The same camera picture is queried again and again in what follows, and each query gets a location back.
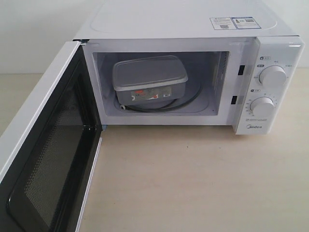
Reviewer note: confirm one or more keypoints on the white lidded plastic container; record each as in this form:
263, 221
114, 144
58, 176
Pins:
145, 80

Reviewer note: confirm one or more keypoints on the white microwave door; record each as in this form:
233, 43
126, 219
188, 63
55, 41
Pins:
49, 150

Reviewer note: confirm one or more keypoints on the white Midea microwave body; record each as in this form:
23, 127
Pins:
227, 63

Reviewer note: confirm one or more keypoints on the glass turntable plate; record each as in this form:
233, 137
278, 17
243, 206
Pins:
174, 105

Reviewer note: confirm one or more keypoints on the lower white timer knob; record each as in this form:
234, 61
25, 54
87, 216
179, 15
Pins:
262, 106

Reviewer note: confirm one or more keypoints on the upper white power knob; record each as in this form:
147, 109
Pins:
273, 76

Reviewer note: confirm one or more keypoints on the blue white label sticker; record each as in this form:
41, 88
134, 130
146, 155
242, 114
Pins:
233, 23

